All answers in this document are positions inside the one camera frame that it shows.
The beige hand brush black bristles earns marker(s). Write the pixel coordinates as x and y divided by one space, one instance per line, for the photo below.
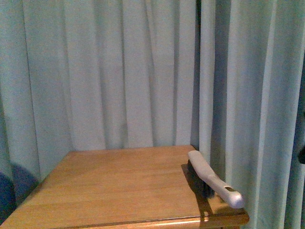
208 183

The wooden nightstand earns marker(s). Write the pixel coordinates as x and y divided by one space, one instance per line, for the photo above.
135 188

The light grey curtain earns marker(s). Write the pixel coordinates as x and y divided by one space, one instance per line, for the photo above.
226 76

